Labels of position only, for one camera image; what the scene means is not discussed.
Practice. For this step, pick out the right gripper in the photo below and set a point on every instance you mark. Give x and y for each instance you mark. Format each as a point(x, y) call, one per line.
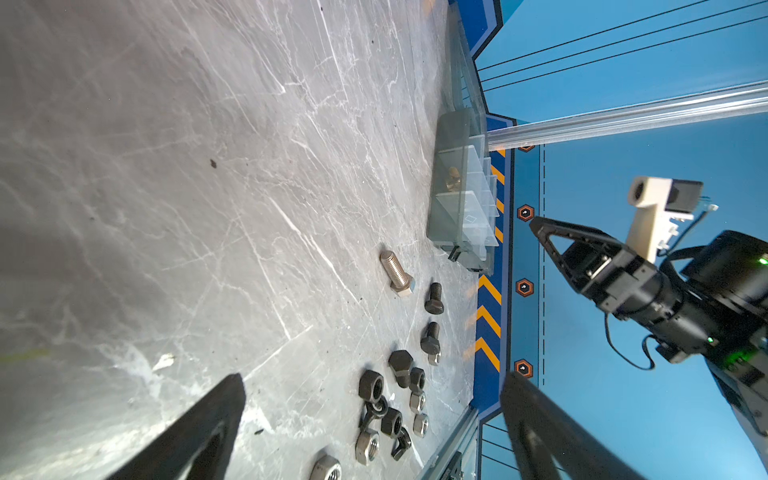
point(681, 320)

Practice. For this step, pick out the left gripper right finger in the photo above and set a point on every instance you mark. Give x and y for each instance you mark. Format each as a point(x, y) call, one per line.
point(548, 443)

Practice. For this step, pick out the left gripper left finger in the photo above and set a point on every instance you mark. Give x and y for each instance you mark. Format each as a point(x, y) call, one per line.
point(199, 444)

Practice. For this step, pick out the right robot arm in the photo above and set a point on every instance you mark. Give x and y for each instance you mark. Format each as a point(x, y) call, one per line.
point(732, 271)

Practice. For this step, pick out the clear plastic organizer box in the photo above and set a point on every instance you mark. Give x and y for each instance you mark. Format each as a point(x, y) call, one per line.
point(463, 211)

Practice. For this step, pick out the silver hex nut left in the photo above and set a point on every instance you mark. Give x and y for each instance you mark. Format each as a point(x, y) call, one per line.
point(327, 467)

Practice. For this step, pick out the silver hex nut lowest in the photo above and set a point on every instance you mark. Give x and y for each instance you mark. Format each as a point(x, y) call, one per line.
point(421, 424)

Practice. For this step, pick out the black hex bolt upper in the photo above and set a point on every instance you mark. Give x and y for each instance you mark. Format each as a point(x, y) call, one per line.
point(434, 304)

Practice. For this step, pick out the black hex bolt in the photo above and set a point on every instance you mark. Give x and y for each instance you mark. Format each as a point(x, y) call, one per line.
point(434, 304)
point(430, 343)
point(401, 363)

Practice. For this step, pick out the silver hex nut lower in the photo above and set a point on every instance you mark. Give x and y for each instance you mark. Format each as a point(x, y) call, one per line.
point(417, 402)

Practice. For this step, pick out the black wing nut front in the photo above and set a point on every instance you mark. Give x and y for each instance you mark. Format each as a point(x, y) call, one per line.
point(403, 442)

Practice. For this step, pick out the black wing nut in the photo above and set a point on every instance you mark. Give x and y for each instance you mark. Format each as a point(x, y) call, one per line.
point(373, 410)
point(403, 442)

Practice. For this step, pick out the silver hex bolt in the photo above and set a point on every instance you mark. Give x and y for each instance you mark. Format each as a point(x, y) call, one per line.
point(401, 282)

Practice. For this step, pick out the black hex bolt lower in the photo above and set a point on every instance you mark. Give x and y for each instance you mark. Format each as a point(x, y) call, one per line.
point(430, 343)

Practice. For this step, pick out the black hex bolt middle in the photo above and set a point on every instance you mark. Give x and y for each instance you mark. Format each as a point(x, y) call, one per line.
point(401, 363)

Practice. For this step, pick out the black wing nut left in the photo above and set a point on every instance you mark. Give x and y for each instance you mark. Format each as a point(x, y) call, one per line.
point(373, 410)

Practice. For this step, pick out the black hex nut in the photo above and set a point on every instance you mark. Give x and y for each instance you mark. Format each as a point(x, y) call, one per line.
point(370, 386)

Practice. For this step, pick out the front aluminium rail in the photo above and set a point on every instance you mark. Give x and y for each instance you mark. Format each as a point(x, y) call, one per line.
point(457, 457)

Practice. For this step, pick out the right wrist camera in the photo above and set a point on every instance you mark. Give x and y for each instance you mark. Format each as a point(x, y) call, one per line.
point(666, 210)

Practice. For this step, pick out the right aluminium frame post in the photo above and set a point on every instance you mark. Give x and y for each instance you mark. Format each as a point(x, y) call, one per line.
point(735, 101)

